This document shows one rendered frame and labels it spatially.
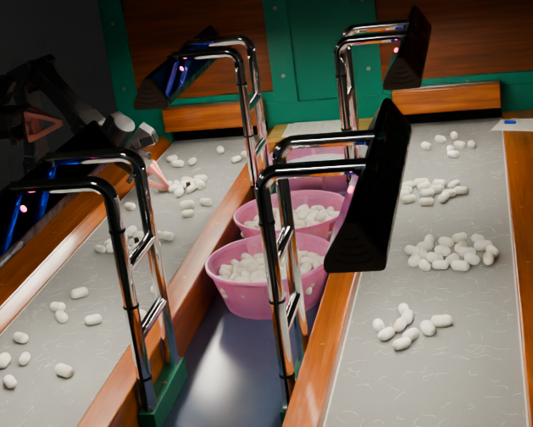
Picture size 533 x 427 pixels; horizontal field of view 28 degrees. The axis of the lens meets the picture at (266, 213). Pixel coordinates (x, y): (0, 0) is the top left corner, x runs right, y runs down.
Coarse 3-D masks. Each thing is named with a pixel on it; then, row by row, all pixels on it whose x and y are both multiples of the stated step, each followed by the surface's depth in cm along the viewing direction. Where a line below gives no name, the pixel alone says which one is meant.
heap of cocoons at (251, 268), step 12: (300, 252) 225; (312, 252) 224; (240, 264) 224; (252, 264) 222; (300, 264) 223; (312, 264) 221; (228, 276) 220; (240, 276) 221; (252, 276) 216; (264, 276) 216; (312, 276) 213; (264, 288) 210; (288, 288) 209
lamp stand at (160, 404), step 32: (64, 160) 179; (96, 160) 178; (128, 160) 177; (0, 192) 166; (32, 192) 166; (64, 192) 165; (128, 256) 167; (160, 256) 183; (128, 288) 169; (160, 288) 185; (128, 320) 171; (160, 320) 187; (160, 384) 184; (160, 416) 178
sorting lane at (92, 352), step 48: (192, 144) 320; (240, 144) 313; (192, 192) 275; (96, 240) 250; (192, 240) 242; (48, 288) 225; (96, 288) 222; (144, 288) 219; (0, 336) 205; (48, 336) 202; (96, 336) 199; (0, 384) 186; (48, 384) 184; (96, 384) 181
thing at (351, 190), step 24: (384, 120) 178; (408, 144) 183; (384, 168) 160; (360, 192) 144; (384, 192) 152; (360, 216) 137; (384, 216) 146; (336, 240) 135; (360, 240) 135; (384, 240) 139; (336, 264) 137; (360, 264) 136; (384, 264) 136
